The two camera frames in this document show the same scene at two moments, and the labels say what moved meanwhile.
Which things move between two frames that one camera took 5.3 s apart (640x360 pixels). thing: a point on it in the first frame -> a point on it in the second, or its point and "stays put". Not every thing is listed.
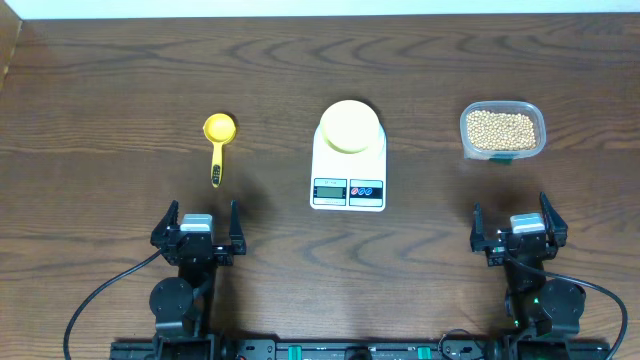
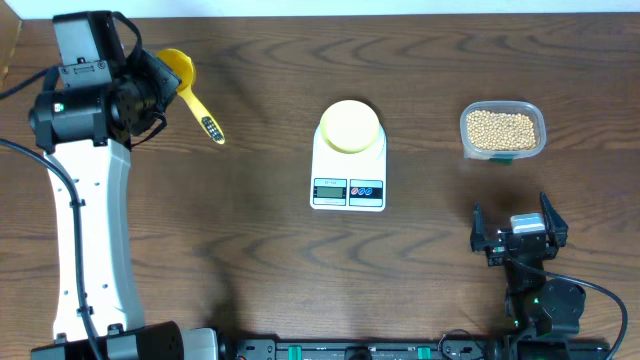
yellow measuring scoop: [218, 129] -> [183, 67]
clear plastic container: [501, 130] stays put
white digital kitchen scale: [348, 181] stays put
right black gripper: [494, 248] stays put
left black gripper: [238, 244] -> [150, 64]
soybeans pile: [500, 131] stays put
